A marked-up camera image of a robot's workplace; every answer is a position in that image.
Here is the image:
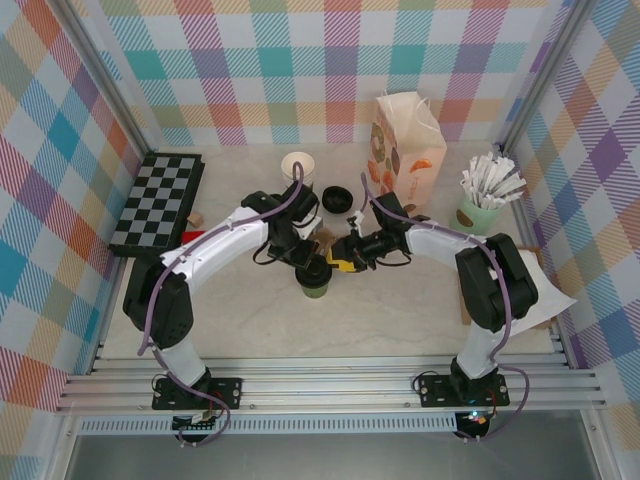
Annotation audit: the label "brown cardboard cup carrier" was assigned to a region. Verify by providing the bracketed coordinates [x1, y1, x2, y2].
[312, 227, 340, 256]

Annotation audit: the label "black plastic cup lid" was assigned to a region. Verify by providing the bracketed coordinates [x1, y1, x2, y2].
[294, 262, 334, 289]

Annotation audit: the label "green paper coffee cup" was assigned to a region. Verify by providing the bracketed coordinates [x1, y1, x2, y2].
[298, 277, 332, 301]

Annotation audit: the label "printed paper takeout bag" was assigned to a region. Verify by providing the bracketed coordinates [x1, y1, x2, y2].
[367, 89, 449, 221]

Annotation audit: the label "black cup lid stack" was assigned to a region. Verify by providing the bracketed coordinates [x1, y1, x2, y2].
[321, 185, 355, 214]

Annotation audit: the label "paper cup stack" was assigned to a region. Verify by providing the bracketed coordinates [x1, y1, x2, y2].
[280, 151, 317, 194]

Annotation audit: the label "mint green holder cup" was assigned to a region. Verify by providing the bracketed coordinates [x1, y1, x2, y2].
[454, 193, 504, 235]

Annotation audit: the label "brown cardboard napkin tray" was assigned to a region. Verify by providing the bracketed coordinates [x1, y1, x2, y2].
[458, 244, 556, 331]

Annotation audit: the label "white wrapped stick packets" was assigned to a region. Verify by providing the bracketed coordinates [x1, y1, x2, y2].
[459, 152, 527, 210]

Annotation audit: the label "black grey chessboard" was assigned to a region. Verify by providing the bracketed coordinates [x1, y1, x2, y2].
[109, 153, 206, 260]

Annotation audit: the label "large white paper napkin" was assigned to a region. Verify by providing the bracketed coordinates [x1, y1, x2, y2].
[517, 249, 579, 335]

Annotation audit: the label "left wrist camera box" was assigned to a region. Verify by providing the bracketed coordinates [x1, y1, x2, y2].
[297, 213, 325, 240]

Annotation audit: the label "aluminium rail frame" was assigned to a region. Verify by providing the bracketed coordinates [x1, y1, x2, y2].
[57, 339, 609, 414]

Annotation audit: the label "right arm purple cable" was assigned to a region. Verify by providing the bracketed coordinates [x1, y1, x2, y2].
[360, 172, 531, 444]

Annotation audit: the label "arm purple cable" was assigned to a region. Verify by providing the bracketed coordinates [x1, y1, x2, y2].
[137, 160, 307, 447]
[360, 172, 531, 444]

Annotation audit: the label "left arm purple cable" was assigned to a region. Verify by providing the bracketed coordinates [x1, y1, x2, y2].
[137, 160, 307, 447]

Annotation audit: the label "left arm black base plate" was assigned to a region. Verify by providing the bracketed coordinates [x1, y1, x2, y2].
[152, 377, 244, 412]

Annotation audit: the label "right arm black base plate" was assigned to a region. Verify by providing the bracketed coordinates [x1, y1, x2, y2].
[417, 374, 511, 409]

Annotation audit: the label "slotted grey cable duct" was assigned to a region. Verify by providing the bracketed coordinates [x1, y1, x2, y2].
[79, 417, 459, 435]

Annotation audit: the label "left aluminium corner post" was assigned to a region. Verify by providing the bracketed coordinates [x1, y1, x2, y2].
[47, 0, 161, 156]

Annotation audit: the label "aluminium corner post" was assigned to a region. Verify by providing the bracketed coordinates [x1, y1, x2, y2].
[47, 0, 161, 156]
[497, 0, 596, 156]

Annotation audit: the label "right aluminium corner post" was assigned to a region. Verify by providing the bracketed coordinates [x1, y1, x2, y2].
[497, 0, 596, 156]

